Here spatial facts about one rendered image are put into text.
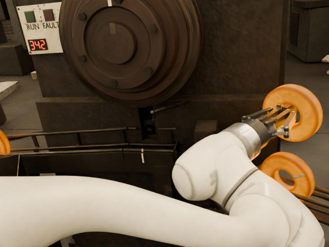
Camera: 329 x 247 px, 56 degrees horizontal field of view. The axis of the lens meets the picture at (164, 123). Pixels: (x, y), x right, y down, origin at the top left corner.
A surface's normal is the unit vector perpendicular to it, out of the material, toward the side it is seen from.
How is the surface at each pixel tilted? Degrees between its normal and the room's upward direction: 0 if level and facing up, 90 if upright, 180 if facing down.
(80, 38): 90
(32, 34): 90
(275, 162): 90
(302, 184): 90
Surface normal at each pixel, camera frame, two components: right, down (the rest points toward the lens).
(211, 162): 0.30, -0.45
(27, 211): 0.84, -0.35
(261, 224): 0.57, -0.57
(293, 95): -0.74, 0.37
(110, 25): -0.23, 0.41
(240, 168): 0.10, -0.61
